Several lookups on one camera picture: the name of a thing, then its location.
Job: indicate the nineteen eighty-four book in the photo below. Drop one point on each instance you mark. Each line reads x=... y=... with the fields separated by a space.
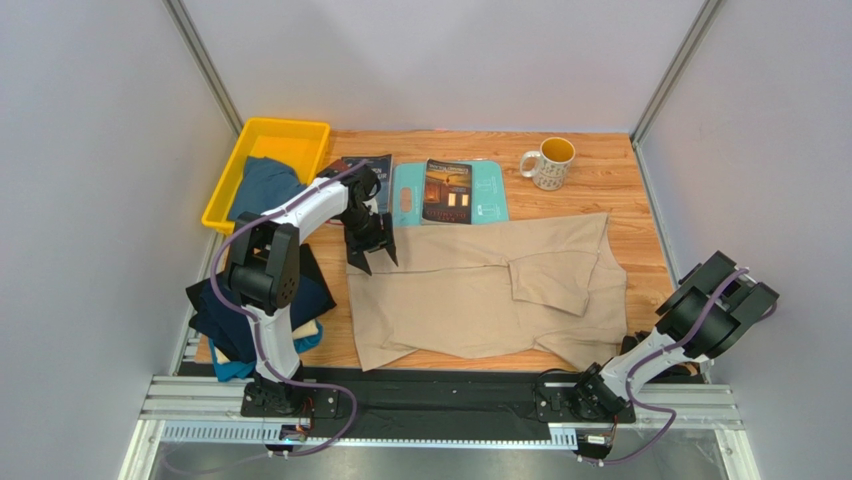
x=378 y=197

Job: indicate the dark orange cover book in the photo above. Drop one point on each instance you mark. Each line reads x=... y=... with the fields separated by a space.
x=447 y=192

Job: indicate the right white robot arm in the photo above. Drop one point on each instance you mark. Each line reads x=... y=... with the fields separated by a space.
x=715 y=304

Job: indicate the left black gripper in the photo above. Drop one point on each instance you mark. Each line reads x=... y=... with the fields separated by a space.
x=381 y=237

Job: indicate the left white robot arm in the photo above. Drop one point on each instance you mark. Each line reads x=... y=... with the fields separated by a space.
x=262 y=270

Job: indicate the blue shirt in bin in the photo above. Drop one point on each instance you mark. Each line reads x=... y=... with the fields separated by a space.
x=266 y=184

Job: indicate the teal folded shirt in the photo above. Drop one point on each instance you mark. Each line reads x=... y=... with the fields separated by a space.
x=233 y=370

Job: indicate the black table edge strip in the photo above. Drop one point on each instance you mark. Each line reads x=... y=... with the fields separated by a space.
x=427 y=405

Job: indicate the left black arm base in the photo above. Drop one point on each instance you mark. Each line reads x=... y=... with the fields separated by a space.
x=263 y=399

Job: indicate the white mug yellow inside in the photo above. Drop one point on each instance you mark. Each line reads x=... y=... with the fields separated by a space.
x=549 y=165

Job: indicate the beige t shirt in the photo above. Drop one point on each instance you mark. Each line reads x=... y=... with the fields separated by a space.
x=481 y=291

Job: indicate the teal cutting board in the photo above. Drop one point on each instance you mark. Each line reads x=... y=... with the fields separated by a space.
x=489 y=201

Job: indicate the yellow plastic bin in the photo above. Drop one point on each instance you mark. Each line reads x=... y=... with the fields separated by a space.
x=301 y=145

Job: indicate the navy folded shirt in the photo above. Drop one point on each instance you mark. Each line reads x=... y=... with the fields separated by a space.
x=230 y=331

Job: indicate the aluminium rail frame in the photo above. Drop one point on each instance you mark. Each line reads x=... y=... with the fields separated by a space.
x=687 y=429

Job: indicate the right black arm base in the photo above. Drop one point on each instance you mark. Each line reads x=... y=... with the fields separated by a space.
x=566 y=402

